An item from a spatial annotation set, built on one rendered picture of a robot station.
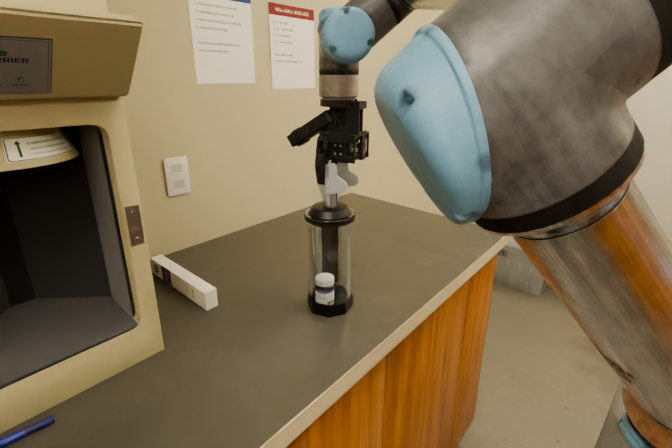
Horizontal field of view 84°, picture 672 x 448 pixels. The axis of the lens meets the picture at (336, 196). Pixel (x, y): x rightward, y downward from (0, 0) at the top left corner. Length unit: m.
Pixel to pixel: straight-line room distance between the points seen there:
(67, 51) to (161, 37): 0.62
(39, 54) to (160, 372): 0.53
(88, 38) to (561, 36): 0.50
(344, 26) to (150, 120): 0.72
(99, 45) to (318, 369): 0.60
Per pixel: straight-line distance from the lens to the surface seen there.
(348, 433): 0.90
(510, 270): 2.98
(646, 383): 0.41
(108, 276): 0.88
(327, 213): 0.75
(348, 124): 0.71
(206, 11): 1.25
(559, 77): 0.23
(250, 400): 0.70
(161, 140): 1.17
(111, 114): 0.67
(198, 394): 0.73
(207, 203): 1.27
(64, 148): 0.71
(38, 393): 0.79
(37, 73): 0.59
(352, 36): 0.58
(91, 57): 0.59
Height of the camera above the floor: 1.43
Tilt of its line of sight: 17 degrees down
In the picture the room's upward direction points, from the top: straight up
